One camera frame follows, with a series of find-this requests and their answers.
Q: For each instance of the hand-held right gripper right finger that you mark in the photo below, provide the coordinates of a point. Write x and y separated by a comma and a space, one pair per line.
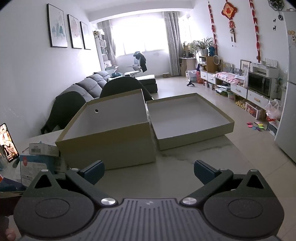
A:
203, 170

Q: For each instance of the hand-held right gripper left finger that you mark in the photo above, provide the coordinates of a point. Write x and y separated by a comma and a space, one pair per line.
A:
93, 172

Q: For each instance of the brown cardboard box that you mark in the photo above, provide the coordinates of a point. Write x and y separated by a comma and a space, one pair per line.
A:
104, 148

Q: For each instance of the blue white box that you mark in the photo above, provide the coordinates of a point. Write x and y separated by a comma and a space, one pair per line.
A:
39, 166

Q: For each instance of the brown cardboard box lid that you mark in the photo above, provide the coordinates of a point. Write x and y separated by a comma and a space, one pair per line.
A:
185, 115

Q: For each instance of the white marble desktop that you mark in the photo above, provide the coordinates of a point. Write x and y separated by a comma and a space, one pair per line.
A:
166, 171

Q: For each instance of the colourful floor toy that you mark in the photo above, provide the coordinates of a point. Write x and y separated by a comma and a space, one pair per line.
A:
254, 126

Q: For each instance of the black dining chair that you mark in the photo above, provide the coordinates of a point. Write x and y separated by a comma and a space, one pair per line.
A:
62, 109
122, 84

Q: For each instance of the small black tripod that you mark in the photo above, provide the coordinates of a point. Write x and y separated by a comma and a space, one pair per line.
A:
191, 83

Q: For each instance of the white low cabinet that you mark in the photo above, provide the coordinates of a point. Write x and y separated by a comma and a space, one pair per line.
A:
238, 89

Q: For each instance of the grey sofa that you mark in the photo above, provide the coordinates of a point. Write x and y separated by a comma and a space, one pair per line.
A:
92, 83

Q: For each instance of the black smartphone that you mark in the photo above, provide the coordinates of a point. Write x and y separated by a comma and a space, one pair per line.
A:
8, 143

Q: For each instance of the pink plastic bag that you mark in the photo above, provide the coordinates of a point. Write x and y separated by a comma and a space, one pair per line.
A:
274, 109

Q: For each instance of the pink cloth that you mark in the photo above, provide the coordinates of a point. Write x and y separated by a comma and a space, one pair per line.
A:
229, 77

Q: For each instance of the small wooden stool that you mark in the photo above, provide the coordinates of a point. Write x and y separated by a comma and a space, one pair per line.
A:
166, 75

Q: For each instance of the black microwave oven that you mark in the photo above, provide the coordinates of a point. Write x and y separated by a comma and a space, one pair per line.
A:
259, 83

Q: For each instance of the wooden desk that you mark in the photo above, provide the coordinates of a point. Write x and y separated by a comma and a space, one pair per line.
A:
187, 64

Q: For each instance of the wooden cabinet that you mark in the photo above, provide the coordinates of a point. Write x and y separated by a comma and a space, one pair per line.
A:
209, 63

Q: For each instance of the framed photo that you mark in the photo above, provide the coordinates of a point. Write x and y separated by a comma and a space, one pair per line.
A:
245, 67

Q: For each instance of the white office chair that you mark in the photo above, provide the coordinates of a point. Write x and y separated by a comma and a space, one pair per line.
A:
136, 68

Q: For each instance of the white printer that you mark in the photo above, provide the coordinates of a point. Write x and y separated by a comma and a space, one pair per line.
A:
266, 68

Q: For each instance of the blue toy figure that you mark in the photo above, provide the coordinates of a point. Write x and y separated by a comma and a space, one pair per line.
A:
211, 50

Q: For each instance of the dark jacket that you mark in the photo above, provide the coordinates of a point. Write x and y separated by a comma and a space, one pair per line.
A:
141, 61

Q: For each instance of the white refrigerator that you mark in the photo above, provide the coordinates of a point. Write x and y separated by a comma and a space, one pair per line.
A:
288, 81

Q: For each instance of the white bookshelf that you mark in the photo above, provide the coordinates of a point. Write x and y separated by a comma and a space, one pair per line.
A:
101, 48

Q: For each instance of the potted green plant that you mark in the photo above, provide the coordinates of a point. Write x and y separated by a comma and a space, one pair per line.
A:
202, 44

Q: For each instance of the grey curtain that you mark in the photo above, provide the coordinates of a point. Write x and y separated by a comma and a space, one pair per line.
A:
108, 41
172, 41

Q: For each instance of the framed pale picture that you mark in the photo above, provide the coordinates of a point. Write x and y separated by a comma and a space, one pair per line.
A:
86, 35

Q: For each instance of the framed pink picture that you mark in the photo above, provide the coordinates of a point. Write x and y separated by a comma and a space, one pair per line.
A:
75, 31

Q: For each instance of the bright window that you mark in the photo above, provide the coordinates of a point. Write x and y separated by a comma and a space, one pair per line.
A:
138, 32

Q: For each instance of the framed blue mountain picture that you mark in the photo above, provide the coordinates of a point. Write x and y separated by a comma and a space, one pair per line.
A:
57, 25

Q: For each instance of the red knot wall ornament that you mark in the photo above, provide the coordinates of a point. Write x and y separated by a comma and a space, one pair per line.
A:
229, 11

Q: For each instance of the black deer wall stickers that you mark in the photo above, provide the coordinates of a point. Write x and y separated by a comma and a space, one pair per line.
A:
274, 24

